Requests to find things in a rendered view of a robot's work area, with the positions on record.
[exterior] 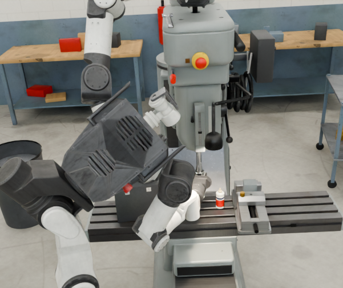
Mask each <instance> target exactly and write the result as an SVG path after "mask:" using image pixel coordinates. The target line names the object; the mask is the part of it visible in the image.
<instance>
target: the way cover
mask: <svg viewBox="0 0 343 288"><path fill-rule="evenodd" d="M177 148H178V147H174V148H168V156H170V155H171V154H172V153H173V152H174V151H175V150H176V149H177ZM173 158H175V159H180V160H184V161H187V162H189V163H190V164H191V165H192V166H193V167H194V169H195V170H196V152H194V151H191V150H188V149H187V148H184V149H183V150H182V151H180V152H179V153H178V154H177V155H176V156H174V157H173ZM201 164H202V168H203V170H204V174H205V173H207V176H208V177H210V179H211V180H212V185H211V186H210V187H209V188H207V189H206V191H205V194H204V196H205V197H207V196H216V192H217V191H218V190H219V188H221V190H222V191H223V192H224V195H227V187H226V180H225V163H224V145H223V148H222V149H220V150H217V151H212V150H206V151H204V152H201Z"/></svg>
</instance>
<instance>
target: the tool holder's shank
mask: <svg viewBox="0 0 343 288"><path fill-rule="evenodd" d="M202 169H203V168H202V164H201V153H196V170H197V172H201V171H202Z"/></svg>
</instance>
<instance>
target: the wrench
mask: <svg viewBox="0 0 343 288"><path fill-rule="evenodd" d="M162 17H163V18H164V17H165V18H166V22H167V26H168V28H174V25H173V23H172V19H171V17H173V14H172V13H170V14H169V15H165V14H162Z"/></svg>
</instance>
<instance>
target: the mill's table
mask: <svg viewBox="0 0 343 288"><path fill-rule="evenodd" d="M93 205H94V208H93V209H92V210H91V211H90V213H89V216H88V220H87V224H86V228H85V233H86V236H87V239H88V241H89V242H113V241H138V240H142V239H141V238H140V237H139V236H138V235H137V234H136V233H135V232H134V231H133V230H132V227H133V225H134V223H135V221H129V222H122V223H118V218H117V213H116V204H115V201H100V202H95V203H94V204H93ZM265 208H266V211H267V215H268V219H269V223H270V226H271V229H272V231H271V233H270V234H288V233H313V232H326V231H341V230H343V213H342V212H341V210H340V209H339V207H338V206H337V204H336V203H335V201H334V199H333V198H332V196H331V194H330V193H328V192H327V191H305V192H291V193H268V194H265ZM199 212H200V218H199V219H198V220H196V221H188V220H186V219H185V220H184V221H183V222H182V223H181V224H179V225H178V226H177V227H176V228H174V229H173V230H172V231H171V233H170V234H169V236H170V239H176V238H201V237H225V236H238V235H263V234H239V233H238V232H237V224H236V218H235V211H234V207H233V200H232V195H225V196H224V208H222V209H218V208H217V207H216V196H207V197H204V198H203V201H202V203H201V204H200V211H199Z"/></svg>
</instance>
